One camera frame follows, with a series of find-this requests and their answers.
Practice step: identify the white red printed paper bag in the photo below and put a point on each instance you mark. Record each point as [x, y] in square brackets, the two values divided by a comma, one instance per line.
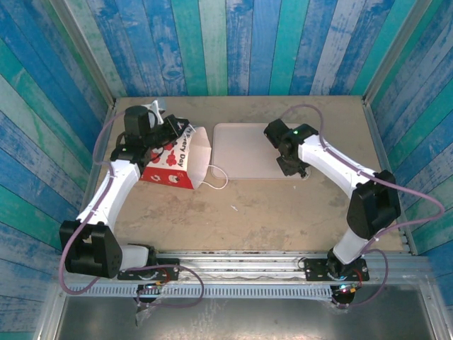
[198, 156]

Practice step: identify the pale pink plastic tray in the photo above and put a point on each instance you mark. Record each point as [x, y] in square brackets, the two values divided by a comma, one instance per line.
[244, 152]

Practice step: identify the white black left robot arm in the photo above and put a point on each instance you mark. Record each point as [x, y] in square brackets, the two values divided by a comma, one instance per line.
[106, 191]

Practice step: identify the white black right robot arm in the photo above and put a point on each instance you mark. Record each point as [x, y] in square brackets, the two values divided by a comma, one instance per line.
[336, 166]

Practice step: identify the small white scrap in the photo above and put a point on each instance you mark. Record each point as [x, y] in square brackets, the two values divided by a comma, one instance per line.
[234, 208]

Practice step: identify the small circuit board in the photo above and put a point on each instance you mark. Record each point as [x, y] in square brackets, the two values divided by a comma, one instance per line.
[345, 288]
[152, 285]

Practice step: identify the grey metal panel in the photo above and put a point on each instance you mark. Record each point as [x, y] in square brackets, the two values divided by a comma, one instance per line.
[247, 318]

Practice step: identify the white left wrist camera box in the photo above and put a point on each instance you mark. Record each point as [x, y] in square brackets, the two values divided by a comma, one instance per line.
[155, 110]

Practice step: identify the aluminium corner post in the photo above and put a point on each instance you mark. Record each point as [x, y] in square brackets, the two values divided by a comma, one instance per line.
[393, 53]
[84, 53]

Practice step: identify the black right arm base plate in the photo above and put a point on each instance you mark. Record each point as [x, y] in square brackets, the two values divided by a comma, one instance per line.
[315, 269]

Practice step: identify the aluminium mounting rail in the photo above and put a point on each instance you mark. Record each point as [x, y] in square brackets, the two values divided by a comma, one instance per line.
[240, 263]

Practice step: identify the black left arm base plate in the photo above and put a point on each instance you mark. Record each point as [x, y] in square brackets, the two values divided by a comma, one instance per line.
[170, 269]

